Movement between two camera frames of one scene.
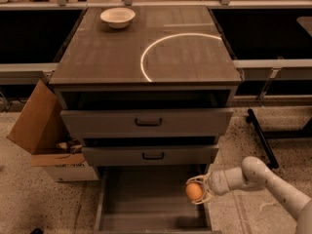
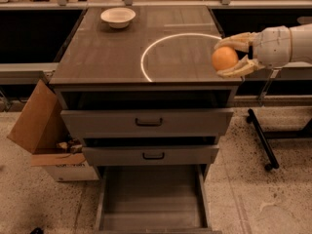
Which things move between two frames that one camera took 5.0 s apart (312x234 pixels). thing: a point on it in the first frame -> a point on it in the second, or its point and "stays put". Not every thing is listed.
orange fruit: (193, 192) -> (223, 58)
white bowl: (117, 18) stays put
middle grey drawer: (120, 155) stays put
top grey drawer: (145, 124) stays put
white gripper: (216, 181) -> (272, 47)
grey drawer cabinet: (147, 86) stays put
